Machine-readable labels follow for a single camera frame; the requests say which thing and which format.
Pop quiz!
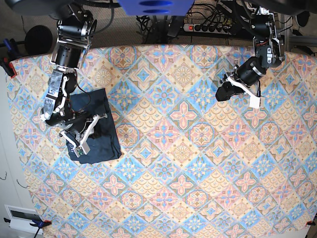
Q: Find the black round stool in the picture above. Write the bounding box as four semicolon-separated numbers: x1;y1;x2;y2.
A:
24;25;53;56

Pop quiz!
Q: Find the dark blue t-shirt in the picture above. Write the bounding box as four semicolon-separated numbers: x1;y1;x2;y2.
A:
66;89;122;164

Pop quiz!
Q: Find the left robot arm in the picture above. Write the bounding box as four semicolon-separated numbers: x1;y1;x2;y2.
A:
215;3;285;108

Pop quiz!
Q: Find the white floor vent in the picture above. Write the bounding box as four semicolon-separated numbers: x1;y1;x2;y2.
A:
4;204;41;234

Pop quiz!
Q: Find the blue orange clamp upper left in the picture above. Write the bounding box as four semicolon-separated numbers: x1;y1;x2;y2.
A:
0;38;17;78

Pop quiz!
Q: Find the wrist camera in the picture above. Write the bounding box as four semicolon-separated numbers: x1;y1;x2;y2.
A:
249;96;264;109
73;144;90;158

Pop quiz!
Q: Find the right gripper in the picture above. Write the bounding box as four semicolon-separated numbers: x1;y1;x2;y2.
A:
59;111;108;149

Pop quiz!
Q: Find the blue orange clamp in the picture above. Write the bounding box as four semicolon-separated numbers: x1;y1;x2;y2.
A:
0;38;17;78
3;218;52;237

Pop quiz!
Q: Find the orange clamp lower right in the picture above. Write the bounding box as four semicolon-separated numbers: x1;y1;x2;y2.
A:
306;221;316;226

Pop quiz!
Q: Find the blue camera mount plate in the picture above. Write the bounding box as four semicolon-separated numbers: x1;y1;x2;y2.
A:
117;0;194;16

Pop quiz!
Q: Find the patterned colourful tablecloth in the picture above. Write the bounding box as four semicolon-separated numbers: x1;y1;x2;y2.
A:
5;45;317;238

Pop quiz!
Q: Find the white power strip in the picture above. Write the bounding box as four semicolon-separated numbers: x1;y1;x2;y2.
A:
183;23;230;34

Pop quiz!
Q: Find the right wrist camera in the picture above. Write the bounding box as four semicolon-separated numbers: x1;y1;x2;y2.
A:
73;144;90;158

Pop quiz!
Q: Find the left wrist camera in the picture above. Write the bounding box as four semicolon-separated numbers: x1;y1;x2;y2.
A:
249;96;264;109

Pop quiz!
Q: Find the blue orange clamp lower left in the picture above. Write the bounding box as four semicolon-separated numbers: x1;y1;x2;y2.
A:
3;218;52;237

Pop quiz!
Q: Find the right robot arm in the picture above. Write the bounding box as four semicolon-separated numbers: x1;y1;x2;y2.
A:
40;3;103;157

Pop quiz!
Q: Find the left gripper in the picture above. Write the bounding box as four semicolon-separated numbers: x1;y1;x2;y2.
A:
215;57;266;102

